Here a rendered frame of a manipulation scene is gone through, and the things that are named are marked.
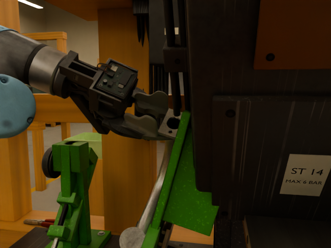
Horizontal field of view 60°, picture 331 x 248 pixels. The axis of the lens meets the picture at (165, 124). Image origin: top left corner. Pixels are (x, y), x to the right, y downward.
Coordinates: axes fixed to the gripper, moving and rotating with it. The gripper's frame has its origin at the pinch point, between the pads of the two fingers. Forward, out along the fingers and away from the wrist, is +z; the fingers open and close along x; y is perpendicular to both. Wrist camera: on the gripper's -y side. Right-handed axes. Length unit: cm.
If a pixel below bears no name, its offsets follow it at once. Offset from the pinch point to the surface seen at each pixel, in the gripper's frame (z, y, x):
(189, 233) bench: 18.4, -40.0, -5.4
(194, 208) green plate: 7.1, 5.3, -13.5
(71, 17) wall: -480, -774, 760
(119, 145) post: -10.0, -29.3, 6.5
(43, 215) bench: -25, -60, -13
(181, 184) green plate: 4.1, 6.5, -11.6
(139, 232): 1.6, -0.2, -18.2
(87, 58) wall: -363, -843, 662
